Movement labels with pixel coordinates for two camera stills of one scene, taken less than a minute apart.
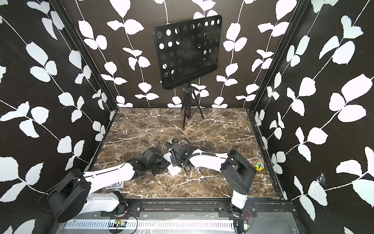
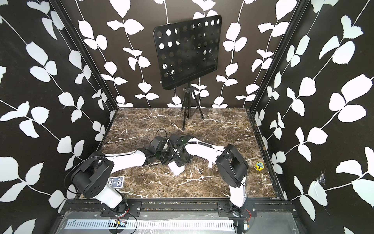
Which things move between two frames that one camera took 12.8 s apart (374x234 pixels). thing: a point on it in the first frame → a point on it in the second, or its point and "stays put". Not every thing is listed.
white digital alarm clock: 173,170 stays put
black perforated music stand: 186,50 stays put
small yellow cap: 259,165 stays put
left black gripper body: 158,167 → 164,156
